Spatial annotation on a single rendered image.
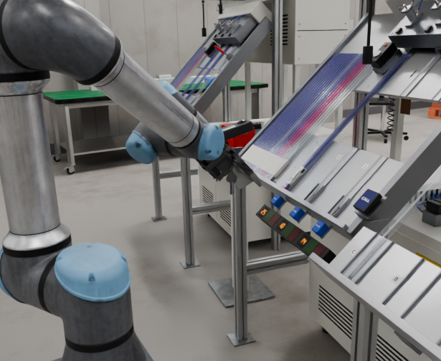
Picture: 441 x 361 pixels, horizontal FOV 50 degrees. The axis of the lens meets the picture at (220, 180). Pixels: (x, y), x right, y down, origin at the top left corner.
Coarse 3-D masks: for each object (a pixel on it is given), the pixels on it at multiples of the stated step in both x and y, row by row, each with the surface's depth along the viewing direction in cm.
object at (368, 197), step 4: (368, 192) 99; (372, 192) 98; (364, 196) 99; (368, 196) 98; (372, 196) 97; (360, 200) 99; (364, 200) 98; (368, 200) 97; (372, 200) 97; (356, 204) 99; (360, 204) 98; (364, 204) 97; (368, 204) 97; (364, 208) 96
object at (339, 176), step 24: (312, 144) 136; (336, 144) 127; (288, 168) 136; (312, 168) 128; (336, 168) 120; (360, 168) 114; (384, 168) 108; (312, 192) 120; (336, 192) 114; (360, 192) 108; (336, 216) 108
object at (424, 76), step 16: (384, 16) 158; (384, 32) 150; (352, 48) 159; (400, 48) 137; (432, 48) 126; (416, 64) 126; (432, 64) 121; (368, 80) 138; (400, 80) 126; (416, 80) 121; (432, 80) 117; (400, 96) 122; (416, 96) 117; (432, 96) 113
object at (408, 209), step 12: (432, 180) 81; (420, 192) 81; (408, 204) 81; (396, 216) 81; (408, 216) 80; (384, 228) 81; (396, 228) 80; (384, 240) 80; (372, 252) 80; (360, 264) 79; (348, 276) 79
